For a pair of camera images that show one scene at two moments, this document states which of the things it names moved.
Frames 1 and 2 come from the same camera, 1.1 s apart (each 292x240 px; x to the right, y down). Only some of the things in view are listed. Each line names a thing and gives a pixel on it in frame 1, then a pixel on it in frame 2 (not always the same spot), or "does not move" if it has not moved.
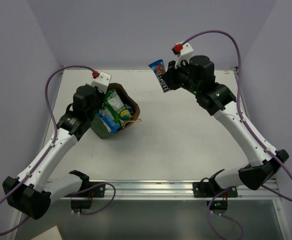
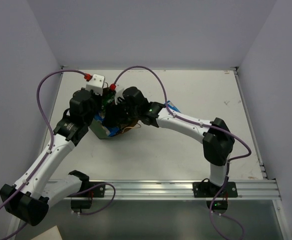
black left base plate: [99, 191] does not move
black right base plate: [211, 189] does not move
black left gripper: [99, 100] does not move
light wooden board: [53, 233] does not move
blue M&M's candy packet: [158, 69] to [171, 106]
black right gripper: [171, 72] to [111, 113]
